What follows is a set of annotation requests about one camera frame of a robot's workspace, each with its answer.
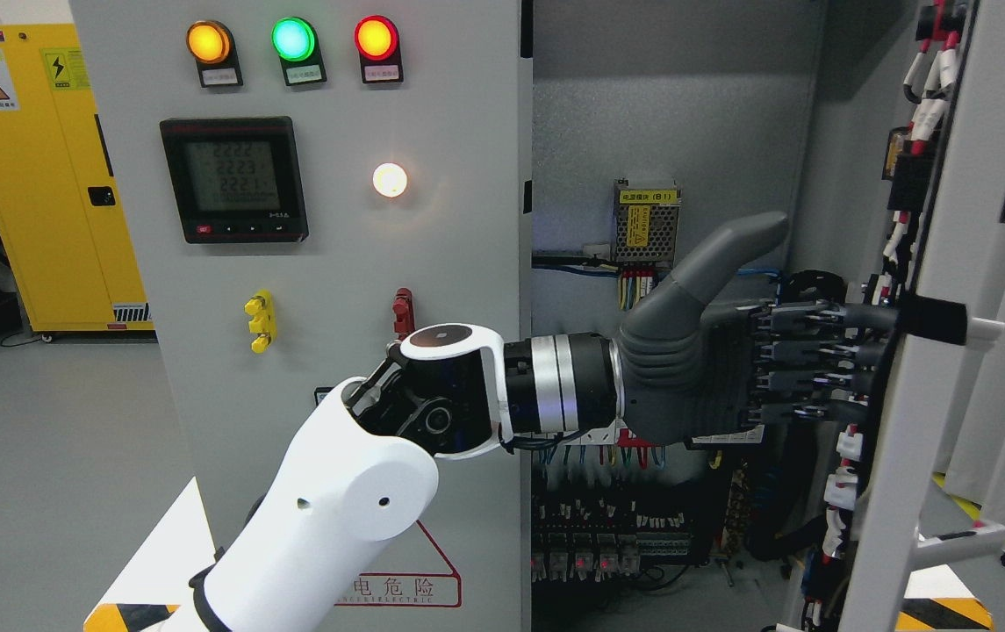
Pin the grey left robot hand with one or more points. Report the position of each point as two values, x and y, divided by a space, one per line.
693 367

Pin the grey cabinet door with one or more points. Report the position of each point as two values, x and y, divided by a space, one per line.
902 189
460 124

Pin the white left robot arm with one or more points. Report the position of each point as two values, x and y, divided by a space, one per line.
364 466

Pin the red indicator lamp left door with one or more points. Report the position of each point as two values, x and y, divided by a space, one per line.
378 45

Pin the green indicator lamp left door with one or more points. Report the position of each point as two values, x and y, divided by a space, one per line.
298 47

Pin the yellow indicator lamp left door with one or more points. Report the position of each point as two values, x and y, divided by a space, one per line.
214 50

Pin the metal mesh power supply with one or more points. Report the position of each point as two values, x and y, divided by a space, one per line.
646 220

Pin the relay terminal row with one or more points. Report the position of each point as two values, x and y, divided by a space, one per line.
584 540

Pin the red electric hazard sticker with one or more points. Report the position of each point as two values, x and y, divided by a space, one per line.
414 572

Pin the white indicator lamp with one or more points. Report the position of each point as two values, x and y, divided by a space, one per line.
389 179

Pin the black digital power meter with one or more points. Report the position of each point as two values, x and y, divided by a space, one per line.
236 180

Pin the yellow safety cabinet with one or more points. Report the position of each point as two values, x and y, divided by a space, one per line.
61 221

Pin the white rotary switch right door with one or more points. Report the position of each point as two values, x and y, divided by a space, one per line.
942 320

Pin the red terminal post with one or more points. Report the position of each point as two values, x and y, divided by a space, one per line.
403 314

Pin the silver door handle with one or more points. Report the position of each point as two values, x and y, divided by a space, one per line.
983 539

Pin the yellow terminal post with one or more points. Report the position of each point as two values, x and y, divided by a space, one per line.
262 323

